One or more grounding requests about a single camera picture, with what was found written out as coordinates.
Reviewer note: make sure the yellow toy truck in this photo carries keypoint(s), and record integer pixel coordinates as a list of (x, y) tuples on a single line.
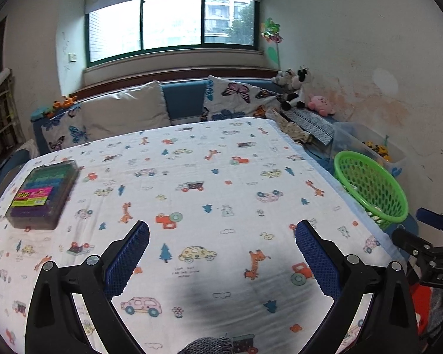
[(378, 150)]

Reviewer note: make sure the purple butterfly print pillow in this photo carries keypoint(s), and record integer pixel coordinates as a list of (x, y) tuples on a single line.
[(236, 96)]

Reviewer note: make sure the green plastic basket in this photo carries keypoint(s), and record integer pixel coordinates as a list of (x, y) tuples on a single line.
[(337, 166)]

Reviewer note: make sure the blue butterfly print pillow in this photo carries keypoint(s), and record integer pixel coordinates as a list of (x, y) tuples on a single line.
[(66, 129)]

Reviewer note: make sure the person's right forearm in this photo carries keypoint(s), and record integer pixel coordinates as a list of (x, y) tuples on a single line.
[(441, 309)]

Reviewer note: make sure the green framed window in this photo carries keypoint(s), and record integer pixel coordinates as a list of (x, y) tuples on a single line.
[(169, 22)]

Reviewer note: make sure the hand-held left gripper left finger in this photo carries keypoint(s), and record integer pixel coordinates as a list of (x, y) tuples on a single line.
[(129, 254)]

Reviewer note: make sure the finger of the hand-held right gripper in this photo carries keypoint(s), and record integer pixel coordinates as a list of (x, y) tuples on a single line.
[(428, 217), (408, 239)]

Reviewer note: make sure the metal shelf rack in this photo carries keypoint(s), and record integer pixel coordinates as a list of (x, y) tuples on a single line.
[(3, 125)]

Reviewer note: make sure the orange toy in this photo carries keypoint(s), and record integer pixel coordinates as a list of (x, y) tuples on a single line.
[(64, 102)]

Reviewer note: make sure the beige patterned cloth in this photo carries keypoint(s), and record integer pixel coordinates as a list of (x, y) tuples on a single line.
[(293, 131)]

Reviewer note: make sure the black white cow plush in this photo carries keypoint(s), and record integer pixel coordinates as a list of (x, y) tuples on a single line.
[(299, 88)]

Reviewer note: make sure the grey white plush toy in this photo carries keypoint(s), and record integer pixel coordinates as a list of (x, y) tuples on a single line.
[(282, 78)]

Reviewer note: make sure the colourful pinwheel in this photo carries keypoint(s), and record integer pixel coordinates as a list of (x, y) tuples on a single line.
[(271, 31)]

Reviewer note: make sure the pink plush toy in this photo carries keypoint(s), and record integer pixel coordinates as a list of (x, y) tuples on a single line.
[(321, 103)]

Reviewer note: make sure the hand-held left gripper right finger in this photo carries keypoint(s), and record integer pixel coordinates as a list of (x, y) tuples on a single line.
[(317, 258)]

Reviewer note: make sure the red plastic stool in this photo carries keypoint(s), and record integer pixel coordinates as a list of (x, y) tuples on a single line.
[(420, 306)]

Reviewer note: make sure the blue white striped cloth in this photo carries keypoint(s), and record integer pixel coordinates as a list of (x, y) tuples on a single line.
[(313, 125)]

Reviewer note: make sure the teal toy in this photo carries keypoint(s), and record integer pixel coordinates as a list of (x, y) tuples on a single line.
[(42, 113)]

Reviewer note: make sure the clear plastic storage bin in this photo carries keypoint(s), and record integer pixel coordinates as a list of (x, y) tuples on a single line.
[(395, 166)]

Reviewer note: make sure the white pillow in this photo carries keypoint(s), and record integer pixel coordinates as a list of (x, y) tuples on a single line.
[(129, 110)]

